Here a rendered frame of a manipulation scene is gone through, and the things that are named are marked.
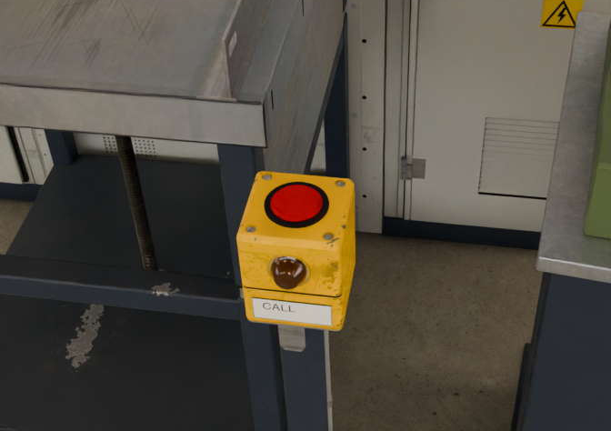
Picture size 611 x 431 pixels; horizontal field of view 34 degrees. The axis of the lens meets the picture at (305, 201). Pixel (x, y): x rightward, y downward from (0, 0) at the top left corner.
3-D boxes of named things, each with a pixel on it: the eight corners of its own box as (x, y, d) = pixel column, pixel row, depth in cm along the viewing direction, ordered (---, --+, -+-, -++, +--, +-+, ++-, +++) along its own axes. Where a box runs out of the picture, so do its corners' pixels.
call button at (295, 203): (318, 235, 76) (317, 220, 75) (266, 230, 76) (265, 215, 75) (326, 199, 79) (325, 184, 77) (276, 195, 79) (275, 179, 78)
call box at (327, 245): (342, 335, 80) (339, 245, 73) (245, 324, 81) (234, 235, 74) (355, 262, 86) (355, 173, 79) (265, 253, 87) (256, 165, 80)
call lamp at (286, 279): (308, 300, 76) (306, 270, 74) (265, 295, 76) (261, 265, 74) (311, 286, 77) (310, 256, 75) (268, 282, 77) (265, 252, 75)
